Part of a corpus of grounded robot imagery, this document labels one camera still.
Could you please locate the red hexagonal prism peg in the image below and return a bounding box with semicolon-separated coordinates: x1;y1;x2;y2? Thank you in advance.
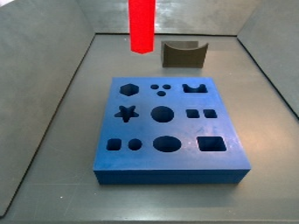
128;0;155;54

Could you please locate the blue shape sorting block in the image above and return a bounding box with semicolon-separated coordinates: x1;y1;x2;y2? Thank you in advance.
93;77;251;185

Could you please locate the dark grey curved block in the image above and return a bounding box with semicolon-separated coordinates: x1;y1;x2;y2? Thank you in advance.
161;40;210;68

